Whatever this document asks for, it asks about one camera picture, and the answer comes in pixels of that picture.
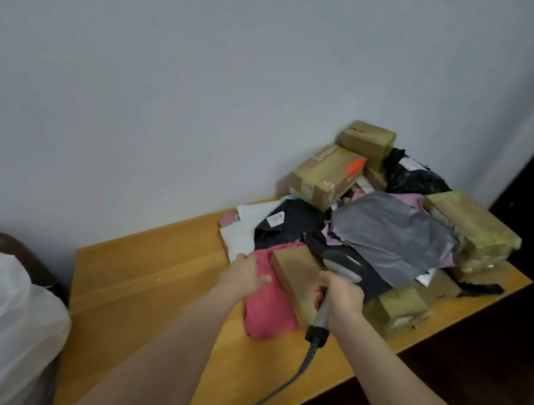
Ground person's left hand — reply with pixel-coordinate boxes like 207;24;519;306
216;250;276;306

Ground grey barcode scanner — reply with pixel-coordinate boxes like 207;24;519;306
304;246;369;353

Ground large taped cardboard box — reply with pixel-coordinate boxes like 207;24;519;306
414;185;529;279

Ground small taped cardboard box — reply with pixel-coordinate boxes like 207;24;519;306
368;280;436;337

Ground grey mailer bag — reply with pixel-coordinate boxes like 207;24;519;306
322;185;465;297

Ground person's left forearm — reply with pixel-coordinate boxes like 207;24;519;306
69;265;253;405

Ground grey scanner cable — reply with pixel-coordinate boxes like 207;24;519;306
191;324;322;405

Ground plain brown cardboard box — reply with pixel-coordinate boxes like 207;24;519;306
260;241;328;332

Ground black strap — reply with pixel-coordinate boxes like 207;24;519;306
457;278;506;302

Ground person's right hand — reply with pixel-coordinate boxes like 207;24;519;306
309;269;369;339

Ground thin brown cardboard parcel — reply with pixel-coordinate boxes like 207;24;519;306
411;265;465;310

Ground pink mailer bag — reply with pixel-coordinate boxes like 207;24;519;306
239;236;314;346

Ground flat brown cardboard box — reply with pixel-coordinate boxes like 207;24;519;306
449;258;514;291

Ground tiny brown cardboard box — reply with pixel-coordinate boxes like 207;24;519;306
360;166;391;193

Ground black mailer bag white label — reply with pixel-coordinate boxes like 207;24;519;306
252;193;333;262

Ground glossy black plastic bag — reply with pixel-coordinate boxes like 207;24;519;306
381;147;457;203

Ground cardboard box orange label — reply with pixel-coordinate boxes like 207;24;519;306
285;137;369;218

